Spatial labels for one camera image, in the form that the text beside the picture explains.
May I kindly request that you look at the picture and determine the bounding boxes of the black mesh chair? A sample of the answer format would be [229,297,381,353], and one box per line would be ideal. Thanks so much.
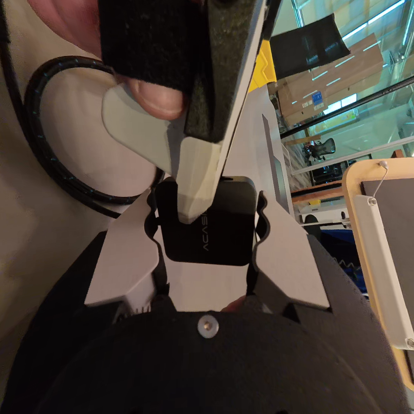
[302,137,337,163]

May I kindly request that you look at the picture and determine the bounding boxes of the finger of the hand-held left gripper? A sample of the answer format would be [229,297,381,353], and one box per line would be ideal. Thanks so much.
[176,0,270,226]

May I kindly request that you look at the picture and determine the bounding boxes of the yellow plastic bin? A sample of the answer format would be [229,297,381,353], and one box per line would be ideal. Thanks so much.
[248,40,278,95]

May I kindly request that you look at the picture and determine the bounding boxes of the black adapter box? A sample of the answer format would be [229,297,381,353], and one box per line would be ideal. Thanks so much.
[154,176,259,268]

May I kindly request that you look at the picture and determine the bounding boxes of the wooden board with dark panel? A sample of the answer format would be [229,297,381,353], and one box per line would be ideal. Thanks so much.
[342,157,414,392]

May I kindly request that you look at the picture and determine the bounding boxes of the braided hdmi cable teal plugs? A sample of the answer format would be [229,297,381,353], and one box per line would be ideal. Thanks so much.
[24,54,166,208]

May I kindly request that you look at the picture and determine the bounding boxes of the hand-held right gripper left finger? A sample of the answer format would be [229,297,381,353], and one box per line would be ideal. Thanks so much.
[84,189,171,312]

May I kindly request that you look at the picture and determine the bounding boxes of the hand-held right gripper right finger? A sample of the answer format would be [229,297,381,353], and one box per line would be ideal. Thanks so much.
[246,190,330,316]

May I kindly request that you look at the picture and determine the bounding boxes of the person's left hand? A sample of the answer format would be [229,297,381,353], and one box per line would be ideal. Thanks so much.
[27,0,189,121]

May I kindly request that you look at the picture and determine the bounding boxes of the black high-back office chair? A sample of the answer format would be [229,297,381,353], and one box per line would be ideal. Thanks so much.
[269,14,352,80]

